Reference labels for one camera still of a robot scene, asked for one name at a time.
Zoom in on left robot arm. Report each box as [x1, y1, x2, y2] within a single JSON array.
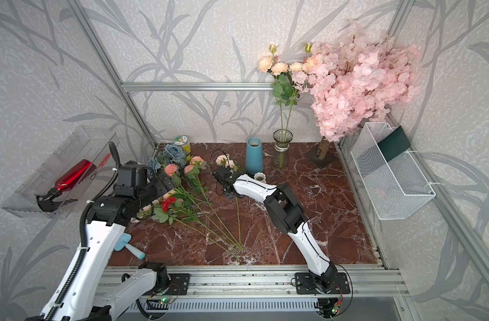
[[34, 161, 174, 320]]

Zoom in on dark green card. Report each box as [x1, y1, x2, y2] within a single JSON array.
[[378, 127, 411, 163]]

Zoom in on teal ceramic vase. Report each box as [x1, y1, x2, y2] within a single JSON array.
[[245, 137, 263, 177]]

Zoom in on clear glass vase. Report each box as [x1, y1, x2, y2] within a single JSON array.
[[272, 129, 293, 169]]

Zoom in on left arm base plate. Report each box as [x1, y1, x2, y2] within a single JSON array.
[[146, 274, 190, 296]]

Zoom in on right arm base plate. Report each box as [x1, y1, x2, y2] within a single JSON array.
[[293, 272, 351, 295]]

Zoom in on pink rose bunch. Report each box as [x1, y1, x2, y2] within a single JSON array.
[[142, 155, 245, 251]]

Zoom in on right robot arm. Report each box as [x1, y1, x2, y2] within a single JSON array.
[[212, 166, 338, 294]]

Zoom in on aluminium front rail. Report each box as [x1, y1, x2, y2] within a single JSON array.
[[73, 263, 406, 300]]

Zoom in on red spray bottle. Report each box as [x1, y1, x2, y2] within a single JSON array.
[[36, 153, 111, 212]]

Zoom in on blue hydrangea flowers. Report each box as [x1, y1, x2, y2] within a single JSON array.
[[147, 144, 188, 172]]

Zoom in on red rose stem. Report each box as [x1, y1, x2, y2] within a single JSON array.
[[151, 196, 240, 259]]

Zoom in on pink cherry blossom tree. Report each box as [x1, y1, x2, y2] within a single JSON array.
[[302, 21, 422, 143]]

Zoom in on white wire mesh basket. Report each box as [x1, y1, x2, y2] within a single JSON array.
[[351, 123, 436, 221]]

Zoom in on clear plastic wall bin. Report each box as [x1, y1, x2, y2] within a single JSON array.
[[1, 126, 119, 219]]

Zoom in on tree stand base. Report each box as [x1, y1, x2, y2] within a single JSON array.
[[305, 137, 337, 169]]

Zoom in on cream pink rose stem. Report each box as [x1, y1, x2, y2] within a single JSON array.
[[257, 44, 289, 129]]

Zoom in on teal hand trowel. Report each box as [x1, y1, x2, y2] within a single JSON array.
[[114, 233, 146, 260]]

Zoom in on white ribbed vase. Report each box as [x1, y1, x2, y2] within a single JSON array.
[[254, 172, 267, 183]]

